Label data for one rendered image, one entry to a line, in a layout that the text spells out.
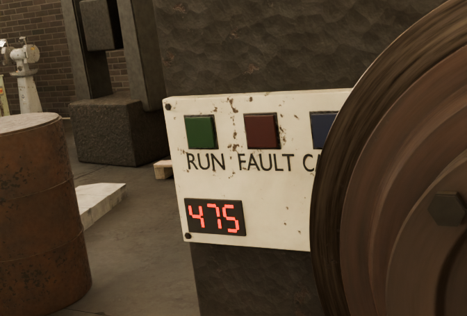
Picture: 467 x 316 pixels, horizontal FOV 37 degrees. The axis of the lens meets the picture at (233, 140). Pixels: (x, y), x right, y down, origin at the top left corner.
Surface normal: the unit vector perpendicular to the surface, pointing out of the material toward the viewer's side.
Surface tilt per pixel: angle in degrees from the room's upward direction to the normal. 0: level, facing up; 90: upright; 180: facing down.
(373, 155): 90
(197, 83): 90
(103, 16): 90
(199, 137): 90
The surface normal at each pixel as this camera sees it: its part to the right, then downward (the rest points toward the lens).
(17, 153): 0.48, 0.12
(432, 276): -0.49, 0.25
